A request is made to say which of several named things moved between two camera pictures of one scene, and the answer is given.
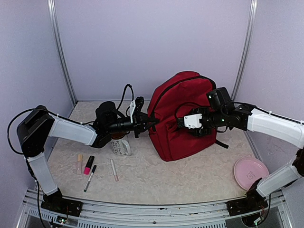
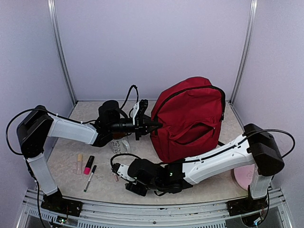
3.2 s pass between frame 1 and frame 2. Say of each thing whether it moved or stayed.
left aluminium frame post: stayed
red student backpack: moved
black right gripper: moved
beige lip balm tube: stayed
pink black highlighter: stayed
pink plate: stayed
